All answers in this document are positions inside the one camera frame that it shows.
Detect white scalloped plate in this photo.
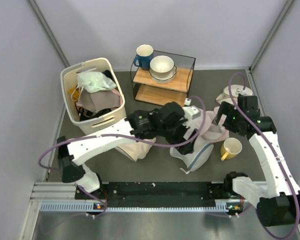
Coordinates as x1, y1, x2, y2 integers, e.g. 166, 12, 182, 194
149, 66, 177, 84

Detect pink trimmed mesh laundry bag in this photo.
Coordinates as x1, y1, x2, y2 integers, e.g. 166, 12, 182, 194
201, 106, 230, 143

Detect bear print cream bag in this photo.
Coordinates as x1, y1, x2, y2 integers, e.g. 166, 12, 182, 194
115, 142, 152, 162

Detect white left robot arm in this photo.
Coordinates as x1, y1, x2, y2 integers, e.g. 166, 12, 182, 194
57, 102, 203, 199

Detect cream ceramic bowl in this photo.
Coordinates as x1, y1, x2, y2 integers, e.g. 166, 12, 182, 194
150, 55, 175, 76

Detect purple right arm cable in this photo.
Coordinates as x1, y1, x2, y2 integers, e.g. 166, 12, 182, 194
228, 72, 300, 240

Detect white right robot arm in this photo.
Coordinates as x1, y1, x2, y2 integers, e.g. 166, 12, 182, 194
212, 95, 300, 227

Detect beige trimmed cream mesh bag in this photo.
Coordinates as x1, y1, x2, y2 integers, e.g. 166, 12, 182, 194
215, 84, 253, 105

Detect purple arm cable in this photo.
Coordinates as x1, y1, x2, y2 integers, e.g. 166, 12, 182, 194
228, 72, 300, 240
38, 95, 207, 218

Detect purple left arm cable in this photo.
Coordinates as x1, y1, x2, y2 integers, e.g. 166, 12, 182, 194
38, 95, 207, 218

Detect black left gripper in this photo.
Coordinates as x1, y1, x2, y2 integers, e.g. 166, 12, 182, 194
159, 118, 200, 155

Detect black wire wooden shelf rack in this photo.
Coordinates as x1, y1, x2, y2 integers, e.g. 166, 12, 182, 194
130, 50, 196, 106

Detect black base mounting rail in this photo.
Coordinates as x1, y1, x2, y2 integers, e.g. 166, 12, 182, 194
74, 181, 254, 208

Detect yellow ceramic mug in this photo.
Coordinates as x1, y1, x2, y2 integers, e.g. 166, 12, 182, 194
220, 137, 243, 161

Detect blue ceramic mug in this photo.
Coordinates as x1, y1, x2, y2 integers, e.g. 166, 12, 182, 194
133, 44, 154, 71

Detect pile of clothes in basket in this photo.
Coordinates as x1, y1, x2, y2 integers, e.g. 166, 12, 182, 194
68, 70, 123, 122

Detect blue zipper white mesh bag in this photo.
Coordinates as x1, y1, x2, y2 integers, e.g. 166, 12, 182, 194
169, 117, 215, 175

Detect cream plastic laundry basket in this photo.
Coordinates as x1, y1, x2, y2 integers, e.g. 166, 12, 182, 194
60, 57, 127, 135

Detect grey slotted cable duct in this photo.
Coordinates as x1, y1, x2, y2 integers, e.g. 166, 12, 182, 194
40, 201, 243, 213

